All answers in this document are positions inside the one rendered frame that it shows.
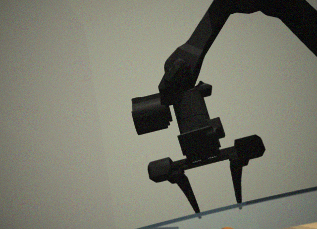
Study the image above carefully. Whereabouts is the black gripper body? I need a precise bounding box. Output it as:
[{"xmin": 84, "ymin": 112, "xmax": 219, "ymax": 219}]
[{"xmin": 148, "ymin": 114, "xmax": 265, "ymax": 183}]

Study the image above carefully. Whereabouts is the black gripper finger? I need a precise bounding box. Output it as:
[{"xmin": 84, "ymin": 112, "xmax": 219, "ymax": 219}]
[
  {"xmin": 230, "ymin": 156, "xmax": 250, "ymax": 203},
  {"xmin": 166, "ymin": 173, "xmax": 200, "ymax": 213}
]

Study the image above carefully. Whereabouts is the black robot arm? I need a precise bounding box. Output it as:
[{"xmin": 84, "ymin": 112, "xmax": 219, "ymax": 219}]
[{"xmin": 131, "ymin": 0, "xmax": 317, "ymax": 156}]

